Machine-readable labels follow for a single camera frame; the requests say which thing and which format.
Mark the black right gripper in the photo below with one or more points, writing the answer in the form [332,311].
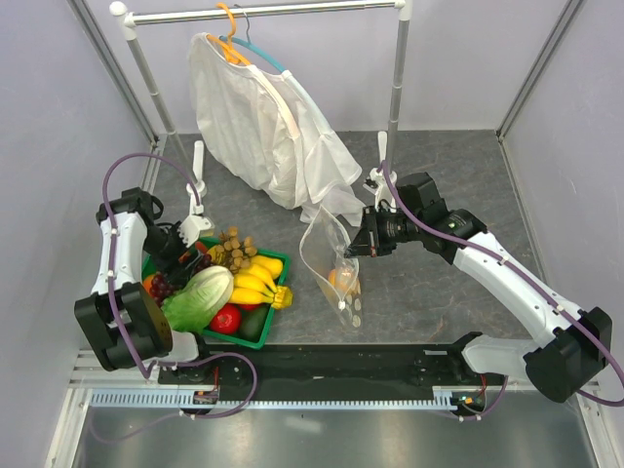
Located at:
[361,245]

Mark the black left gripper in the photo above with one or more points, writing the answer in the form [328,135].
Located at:
[172,268]

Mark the clear dotted zip top bag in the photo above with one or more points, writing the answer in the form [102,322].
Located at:
[321,249]

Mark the orange peach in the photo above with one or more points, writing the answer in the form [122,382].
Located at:
[344,280]

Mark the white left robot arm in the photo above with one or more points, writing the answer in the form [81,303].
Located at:
[122,322]

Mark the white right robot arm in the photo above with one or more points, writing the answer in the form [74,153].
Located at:
[567,346]

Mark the orange fruit in basket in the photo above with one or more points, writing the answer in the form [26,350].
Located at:
[147,282]

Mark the purple grape bunch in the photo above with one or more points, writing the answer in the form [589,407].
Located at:
[163,288]

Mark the green lettuce head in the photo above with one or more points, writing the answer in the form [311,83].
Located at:
[192,308]

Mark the brown longan bunch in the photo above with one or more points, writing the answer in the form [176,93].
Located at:
[232,251]

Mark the silver clothes rack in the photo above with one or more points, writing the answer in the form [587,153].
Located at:
[128,22]

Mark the green plastic basket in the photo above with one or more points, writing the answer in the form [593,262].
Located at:
[276,264]

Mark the red tomato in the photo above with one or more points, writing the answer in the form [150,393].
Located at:
[227,320]

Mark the yellow banana bunch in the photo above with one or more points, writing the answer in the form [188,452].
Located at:
[255,286]

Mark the dark green avocado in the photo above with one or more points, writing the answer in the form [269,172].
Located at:
[253,322]

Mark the white hanging shirt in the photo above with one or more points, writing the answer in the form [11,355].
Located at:
[265,129]

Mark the orange clothes hanger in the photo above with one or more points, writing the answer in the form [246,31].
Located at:
[228,50]

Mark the teal clothes hanger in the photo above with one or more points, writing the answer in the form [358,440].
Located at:
[257,51]

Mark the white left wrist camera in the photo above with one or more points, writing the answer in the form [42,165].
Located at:
[195,226]

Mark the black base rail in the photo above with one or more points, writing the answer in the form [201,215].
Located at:
[324,372]

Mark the grey slotted cable duct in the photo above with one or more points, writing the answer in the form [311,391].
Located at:
[192,400]

